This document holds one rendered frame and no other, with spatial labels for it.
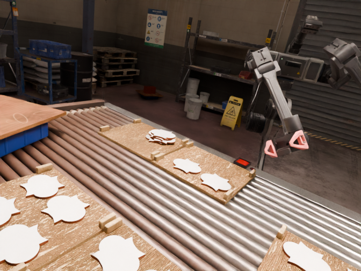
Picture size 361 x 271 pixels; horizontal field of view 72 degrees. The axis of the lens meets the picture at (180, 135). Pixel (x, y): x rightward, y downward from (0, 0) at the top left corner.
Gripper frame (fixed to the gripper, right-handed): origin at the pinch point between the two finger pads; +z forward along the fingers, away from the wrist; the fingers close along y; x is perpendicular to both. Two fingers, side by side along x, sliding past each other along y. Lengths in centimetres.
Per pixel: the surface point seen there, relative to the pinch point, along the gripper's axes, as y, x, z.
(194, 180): -39.8, 3.3, 6.5
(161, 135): -67, -25, -5
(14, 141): -81, -37, 63
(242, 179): -31.9, 10.4, -16.3
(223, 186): -31.1, 9.4, -1.3
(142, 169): -57, -9, 20
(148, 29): -407, -380, -333
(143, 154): -63, -17, 13
